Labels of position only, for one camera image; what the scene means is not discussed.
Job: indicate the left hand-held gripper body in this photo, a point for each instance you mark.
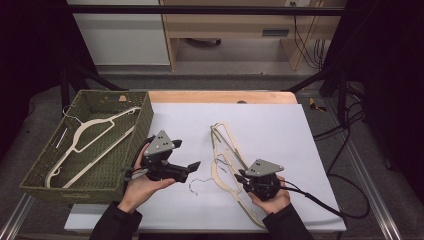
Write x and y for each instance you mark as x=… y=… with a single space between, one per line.
x=160 y=144

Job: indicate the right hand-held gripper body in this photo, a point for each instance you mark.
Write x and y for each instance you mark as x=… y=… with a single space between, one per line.
x=263 y=168

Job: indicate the beige plastic hanger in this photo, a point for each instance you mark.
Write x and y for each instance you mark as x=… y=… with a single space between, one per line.
x=87 y=125
x=212 y=170
x=230 y=134

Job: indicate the green woven basket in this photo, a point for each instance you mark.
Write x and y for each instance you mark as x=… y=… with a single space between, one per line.
x=110 y=166

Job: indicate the person's right hand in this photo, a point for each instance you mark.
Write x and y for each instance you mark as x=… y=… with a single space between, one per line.
x=275 y=201

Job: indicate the person's left hand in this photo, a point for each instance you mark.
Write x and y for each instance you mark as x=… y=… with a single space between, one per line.
x=141 y=190

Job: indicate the yellow and black tool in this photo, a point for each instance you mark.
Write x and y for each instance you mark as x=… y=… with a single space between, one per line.
x=315 y=105

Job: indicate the black metal stand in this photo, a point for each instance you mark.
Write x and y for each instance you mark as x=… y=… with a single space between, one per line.
x=340 y=83
x=65 y=86

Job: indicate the white cabinet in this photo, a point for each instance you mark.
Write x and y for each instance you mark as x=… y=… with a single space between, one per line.
x=123 y=36

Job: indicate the light wooden desk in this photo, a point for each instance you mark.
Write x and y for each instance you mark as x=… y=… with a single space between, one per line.
x=233 y=26

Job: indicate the black horizontal bar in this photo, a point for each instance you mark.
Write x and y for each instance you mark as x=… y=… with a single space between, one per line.
x=200 y=10

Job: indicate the black curtain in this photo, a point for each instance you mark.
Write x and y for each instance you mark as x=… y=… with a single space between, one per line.
x=30 y=46
x=390 y=66

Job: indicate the aluminium frame rail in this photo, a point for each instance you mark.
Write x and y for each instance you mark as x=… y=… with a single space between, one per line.
x=15 y=218
x=370 y=186

